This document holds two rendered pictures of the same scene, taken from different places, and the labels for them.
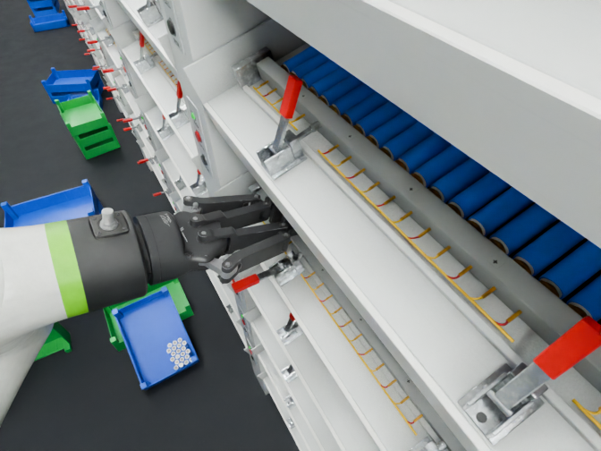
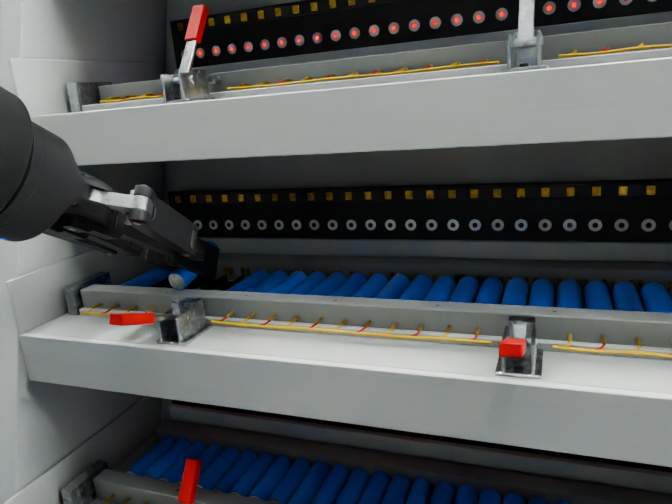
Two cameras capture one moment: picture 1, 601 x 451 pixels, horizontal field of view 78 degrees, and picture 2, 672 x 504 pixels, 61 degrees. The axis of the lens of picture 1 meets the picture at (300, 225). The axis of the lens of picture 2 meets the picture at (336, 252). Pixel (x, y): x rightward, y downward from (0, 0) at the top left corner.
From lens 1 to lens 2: 0.45 m
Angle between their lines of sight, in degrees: 58
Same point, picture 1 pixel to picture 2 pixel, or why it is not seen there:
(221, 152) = not seen: hidden behind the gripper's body
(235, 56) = (69, 79)
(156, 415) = not seen: outside the picture
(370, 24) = not seen: outside the picture
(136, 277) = (21, 129)
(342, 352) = (332, 349)
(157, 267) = (41, 151)
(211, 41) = (45, 48)
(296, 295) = (217, 343)
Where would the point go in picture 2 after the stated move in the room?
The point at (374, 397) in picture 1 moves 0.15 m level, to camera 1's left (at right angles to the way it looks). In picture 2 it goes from (412, 355) to (217, 383)
